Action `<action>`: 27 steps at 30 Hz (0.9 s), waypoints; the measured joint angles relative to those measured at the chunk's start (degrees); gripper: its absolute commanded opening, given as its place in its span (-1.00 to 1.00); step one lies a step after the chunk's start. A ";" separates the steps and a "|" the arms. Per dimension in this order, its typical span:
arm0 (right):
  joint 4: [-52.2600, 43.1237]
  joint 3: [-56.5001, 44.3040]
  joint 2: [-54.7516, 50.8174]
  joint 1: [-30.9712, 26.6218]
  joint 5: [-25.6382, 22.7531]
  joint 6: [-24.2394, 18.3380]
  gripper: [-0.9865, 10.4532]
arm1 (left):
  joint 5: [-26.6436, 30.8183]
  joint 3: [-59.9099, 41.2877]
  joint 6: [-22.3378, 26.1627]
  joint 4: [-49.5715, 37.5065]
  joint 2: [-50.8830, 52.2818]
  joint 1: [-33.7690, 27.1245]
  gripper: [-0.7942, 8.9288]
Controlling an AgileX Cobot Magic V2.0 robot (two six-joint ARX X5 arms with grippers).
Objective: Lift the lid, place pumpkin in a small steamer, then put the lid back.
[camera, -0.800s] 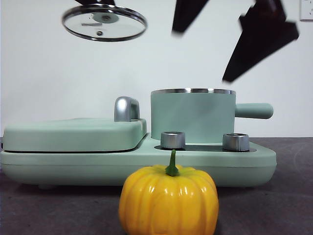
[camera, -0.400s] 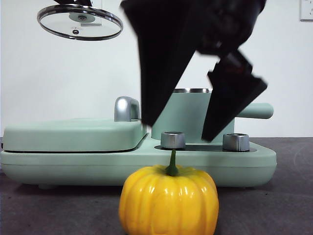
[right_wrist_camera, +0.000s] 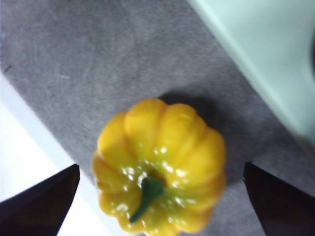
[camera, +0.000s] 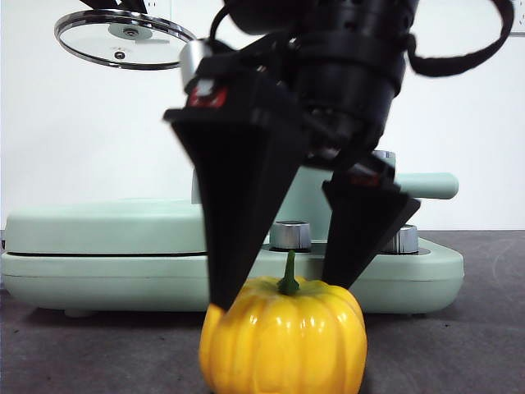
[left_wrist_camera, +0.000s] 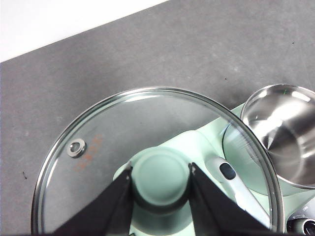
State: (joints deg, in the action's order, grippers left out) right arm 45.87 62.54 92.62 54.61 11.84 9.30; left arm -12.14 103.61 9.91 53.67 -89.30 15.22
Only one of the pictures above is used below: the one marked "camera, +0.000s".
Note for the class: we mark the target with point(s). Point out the glass lid with green knob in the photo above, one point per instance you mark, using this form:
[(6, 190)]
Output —
[(123, 32)]

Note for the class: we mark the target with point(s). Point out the yellow pumpkin with green stem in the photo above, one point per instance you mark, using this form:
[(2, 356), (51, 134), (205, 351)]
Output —
[(283, 344)]

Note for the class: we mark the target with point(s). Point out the mint green breakfast machine base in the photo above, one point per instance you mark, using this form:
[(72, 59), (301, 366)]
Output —
[(102, 283)]

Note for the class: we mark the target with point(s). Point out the mint green hinged griddle cover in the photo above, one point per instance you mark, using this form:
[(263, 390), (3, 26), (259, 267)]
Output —
[(102, 230)]

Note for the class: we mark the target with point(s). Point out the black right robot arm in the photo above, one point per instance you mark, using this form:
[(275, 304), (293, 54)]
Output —
[(348, 61)]

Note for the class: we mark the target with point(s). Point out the silver control dial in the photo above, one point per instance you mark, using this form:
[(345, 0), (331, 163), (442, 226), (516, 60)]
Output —
[(404, 240), (295, 237)]

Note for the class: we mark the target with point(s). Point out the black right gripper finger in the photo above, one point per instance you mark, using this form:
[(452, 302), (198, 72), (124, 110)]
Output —
[(361, 230), (238, 184)]

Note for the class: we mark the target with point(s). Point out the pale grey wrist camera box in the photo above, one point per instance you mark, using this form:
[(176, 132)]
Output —
[(193, 61)]

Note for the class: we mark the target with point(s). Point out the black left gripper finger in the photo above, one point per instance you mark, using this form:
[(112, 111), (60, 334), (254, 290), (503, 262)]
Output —
[(97, 3), (133, 3)]

